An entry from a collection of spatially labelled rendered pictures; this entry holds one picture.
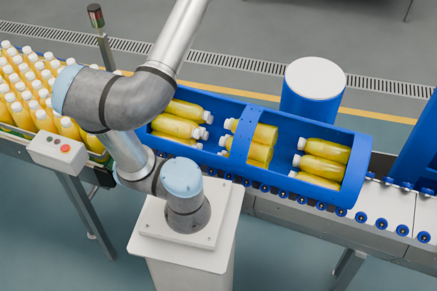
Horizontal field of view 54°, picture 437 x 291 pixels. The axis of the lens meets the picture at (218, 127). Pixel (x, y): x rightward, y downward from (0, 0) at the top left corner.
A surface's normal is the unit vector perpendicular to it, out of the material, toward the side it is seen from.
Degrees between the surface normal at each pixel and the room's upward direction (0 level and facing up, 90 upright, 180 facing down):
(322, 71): 0
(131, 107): 53
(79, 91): 34
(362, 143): 8
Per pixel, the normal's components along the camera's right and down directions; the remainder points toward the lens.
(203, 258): -0.01, -0.63
